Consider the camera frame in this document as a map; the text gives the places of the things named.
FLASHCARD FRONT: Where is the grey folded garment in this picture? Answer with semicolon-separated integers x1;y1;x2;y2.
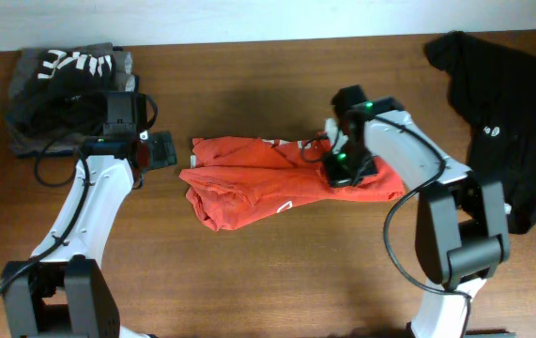
7;42;136;157

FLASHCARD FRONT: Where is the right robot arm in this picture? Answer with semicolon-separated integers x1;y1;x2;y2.
322;85;510;337

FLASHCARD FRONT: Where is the black shirt with white letters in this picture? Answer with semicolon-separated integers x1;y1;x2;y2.
5;49;118;137

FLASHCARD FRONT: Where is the red t-shirt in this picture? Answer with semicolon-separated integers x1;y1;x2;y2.
179;136;405;231

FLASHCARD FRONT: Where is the black t-shirt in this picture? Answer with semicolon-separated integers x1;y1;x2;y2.
424;31;536;235

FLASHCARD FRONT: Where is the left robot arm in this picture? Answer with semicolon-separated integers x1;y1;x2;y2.
0;131;177;338

